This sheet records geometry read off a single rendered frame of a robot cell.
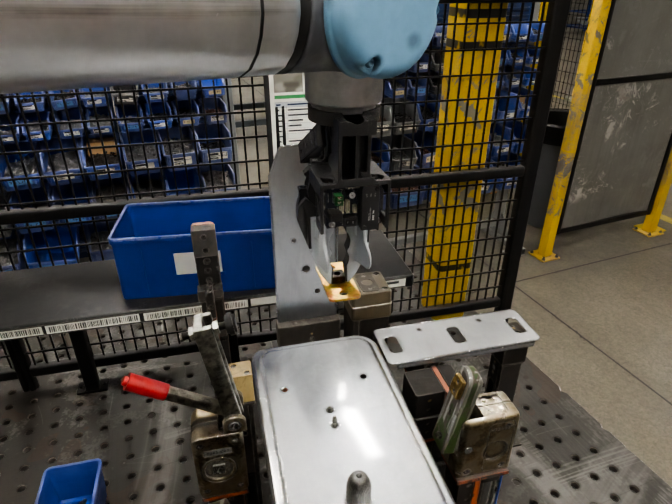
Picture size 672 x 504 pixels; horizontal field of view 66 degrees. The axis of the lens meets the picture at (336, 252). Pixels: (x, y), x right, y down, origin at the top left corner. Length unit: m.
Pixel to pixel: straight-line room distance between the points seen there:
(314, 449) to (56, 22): 0.64
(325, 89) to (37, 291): 0.83
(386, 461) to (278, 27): 0.60
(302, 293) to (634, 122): 2.90
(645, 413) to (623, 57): 1.84
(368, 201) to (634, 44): 2.92
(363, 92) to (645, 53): 3.02
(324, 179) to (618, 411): 2.11
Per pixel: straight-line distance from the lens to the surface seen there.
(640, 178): 3.84
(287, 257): 0.92
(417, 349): 0.93
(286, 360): 0.90
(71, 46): 0.25
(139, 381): 0.69
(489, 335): 0.99
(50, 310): 1.10
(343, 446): 0.77
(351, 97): 0.49
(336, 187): 0.49
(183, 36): 0.26
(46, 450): 1.31
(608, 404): 2.51
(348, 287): 0.62
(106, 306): 1.06
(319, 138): 0.54
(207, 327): 0.63
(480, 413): 0.78
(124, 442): 1.26
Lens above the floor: 1.58
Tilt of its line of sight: 29 degrees down
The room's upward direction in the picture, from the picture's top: straight up
